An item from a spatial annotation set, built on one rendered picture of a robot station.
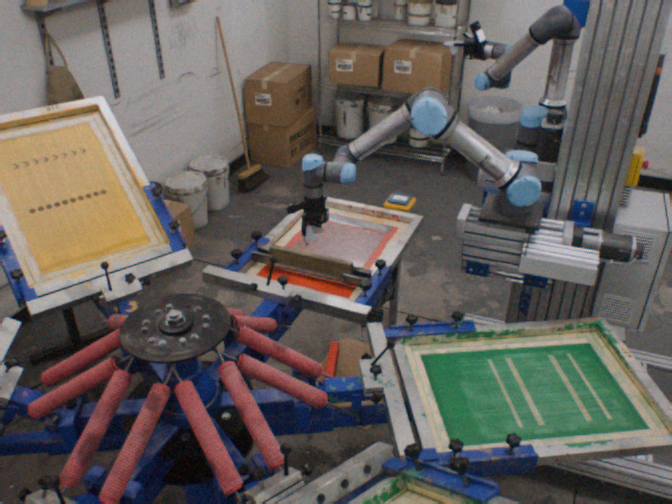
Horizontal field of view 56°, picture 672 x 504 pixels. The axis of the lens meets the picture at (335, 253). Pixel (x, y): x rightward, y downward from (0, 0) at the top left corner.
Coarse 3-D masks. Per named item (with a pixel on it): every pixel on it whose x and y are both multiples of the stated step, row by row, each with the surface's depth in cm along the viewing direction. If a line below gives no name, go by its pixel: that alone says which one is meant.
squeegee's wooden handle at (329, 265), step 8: (272, 248) 254; (280, 248) 253; (288, 248) 253; (280, 256) 254; (288, 256) 253; (296, 256) 251; (304, 256) 249; (312, 256) 248; (320, 256) 248; (328, 256) 248; (288, 264) 255; (296, 264) 253; (304, 264) 251; (312, 264) 250; (320, 264) 248; (328, 264) 247; (336, 264) 245; (344, 264) 244; (352, 264) 244; (328, 272) 249; (336, 272) 247; (344, 272) 246; (352, 272) 247
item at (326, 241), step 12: (324, 228) 288; (336, 228) 288; (348, 228) 288; (300, 240) 279; (312, 240) 279; (324, 240) 279; (336, 240) 279; (312, 252) 270; (324, 252) 270; (264, 276) 255; (276, 276) 255; (288, 276) 255; (300, 276) 255
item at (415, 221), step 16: (336, 208) 304; (352, 208) 300; (368, 208) 297; (384, 208) 297; (288, 224) 286; (416, 224) 284; (272, 240) 274; (400, 240) 272; (400, 256) 267; (240, 272) 252
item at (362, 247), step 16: (384, 224) 291; (352, 240) 279; (368, 240) 279; (384, 240) 279; (336, 256) 268; (352, 256) 268; (368, 256) 268; (320, 288) 248; (336, 288) 248; (352, 288) 247
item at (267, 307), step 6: (264, 300) 226; (270, 300) 226; (258, 306) 223; (264, 306) 223; (270, 306) 223; (276, 306) 223; (282, 306) 228; (258, 312) 220; (264, 312) 220; (270, 312) 220; (276, 318) 225
